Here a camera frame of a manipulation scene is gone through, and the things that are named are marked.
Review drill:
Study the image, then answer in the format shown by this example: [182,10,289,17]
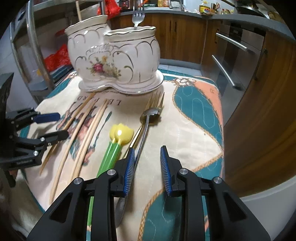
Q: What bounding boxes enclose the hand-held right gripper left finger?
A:
[26,148,136,241]

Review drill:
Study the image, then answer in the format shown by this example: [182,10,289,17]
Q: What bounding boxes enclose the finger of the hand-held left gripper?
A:
[16,130,69,161]
[6,108,61,127]

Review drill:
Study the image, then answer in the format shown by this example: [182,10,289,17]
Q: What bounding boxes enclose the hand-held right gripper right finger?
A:
[160,146,271,241]

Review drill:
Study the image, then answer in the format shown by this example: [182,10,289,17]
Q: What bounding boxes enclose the wooden chopstick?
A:
[73,99,107,174]
[76,100,110,179]
[49,100,99,204]
[76,0,83,22]
[39,92,96,176]

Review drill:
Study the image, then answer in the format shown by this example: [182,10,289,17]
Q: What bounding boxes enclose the yellow tulip green handle utensil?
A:
[88,124,123,241]
[102,123,135,172]

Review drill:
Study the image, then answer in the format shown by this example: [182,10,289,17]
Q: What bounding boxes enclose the silver spoon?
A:
[114,108,162,227]

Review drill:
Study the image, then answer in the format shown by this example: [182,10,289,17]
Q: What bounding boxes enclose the gold fork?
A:
[121,91,165,160]

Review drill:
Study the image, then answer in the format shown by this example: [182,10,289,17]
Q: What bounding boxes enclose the white floral ceramic utensil holder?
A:
[64,14,164,94]

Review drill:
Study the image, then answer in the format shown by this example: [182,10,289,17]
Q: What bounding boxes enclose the printed quilted mat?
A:
[17,67,225,241]

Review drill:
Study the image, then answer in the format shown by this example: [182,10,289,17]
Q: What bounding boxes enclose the blue flat container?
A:
[50,66,74,81]

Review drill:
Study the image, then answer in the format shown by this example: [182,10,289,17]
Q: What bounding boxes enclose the metal storage rack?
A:
[9,0,70,103]

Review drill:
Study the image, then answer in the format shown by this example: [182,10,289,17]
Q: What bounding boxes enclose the large red plastic bag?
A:
[44,44,71,73]

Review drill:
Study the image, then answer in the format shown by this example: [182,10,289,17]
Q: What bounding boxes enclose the wooden kitchen cabinets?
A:
[110,11,296,197]

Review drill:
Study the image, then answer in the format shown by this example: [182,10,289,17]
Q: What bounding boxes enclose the small red plastic bag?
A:
[97,0,122,19]

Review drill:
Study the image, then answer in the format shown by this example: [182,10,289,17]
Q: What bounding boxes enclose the stainless steel oven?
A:
[203,23,266,99]

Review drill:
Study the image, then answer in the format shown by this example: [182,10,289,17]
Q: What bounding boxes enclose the silver fork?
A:
[133,0,146,29]

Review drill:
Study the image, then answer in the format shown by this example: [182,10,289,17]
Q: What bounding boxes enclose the grey kitchen countertop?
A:
[111,6,296,41]

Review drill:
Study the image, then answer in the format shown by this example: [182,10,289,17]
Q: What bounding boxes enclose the black wok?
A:
[232,1,265,16]

